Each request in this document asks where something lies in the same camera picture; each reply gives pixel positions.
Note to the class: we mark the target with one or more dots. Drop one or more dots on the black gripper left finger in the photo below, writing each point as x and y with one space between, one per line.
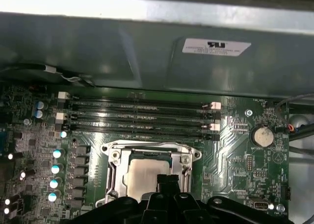
154 209

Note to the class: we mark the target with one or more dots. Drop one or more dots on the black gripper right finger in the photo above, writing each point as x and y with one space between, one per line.
186 209

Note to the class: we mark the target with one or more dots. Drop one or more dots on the silver CPU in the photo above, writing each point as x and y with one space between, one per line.
142 175

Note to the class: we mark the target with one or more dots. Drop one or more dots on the metal socket cover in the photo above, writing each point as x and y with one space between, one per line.
121 175

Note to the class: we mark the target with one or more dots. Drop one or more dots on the metal locking lever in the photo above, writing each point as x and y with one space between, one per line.
111 177
147 143

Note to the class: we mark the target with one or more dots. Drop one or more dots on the CPU socket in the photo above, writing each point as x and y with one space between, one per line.
114 156

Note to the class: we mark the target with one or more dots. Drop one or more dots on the green motherboard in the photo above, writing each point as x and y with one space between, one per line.
220 148

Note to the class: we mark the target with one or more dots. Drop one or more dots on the silver USB port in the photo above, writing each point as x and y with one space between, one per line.
260 205

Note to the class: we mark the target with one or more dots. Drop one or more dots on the silver board screw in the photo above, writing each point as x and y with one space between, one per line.
248 113
280 207

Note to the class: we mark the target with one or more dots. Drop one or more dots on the silver round capacitor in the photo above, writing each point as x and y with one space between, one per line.
63 134
57 153
38 114
55 169
42 105
53 184
52 197

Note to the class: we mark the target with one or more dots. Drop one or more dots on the round coin battery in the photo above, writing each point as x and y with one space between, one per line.
263 135

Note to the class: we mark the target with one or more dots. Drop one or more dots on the black open PC case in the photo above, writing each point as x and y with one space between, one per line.
122 50

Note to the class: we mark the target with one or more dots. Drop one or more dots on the white case label sticker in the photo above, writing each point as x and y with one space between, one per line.
216 46

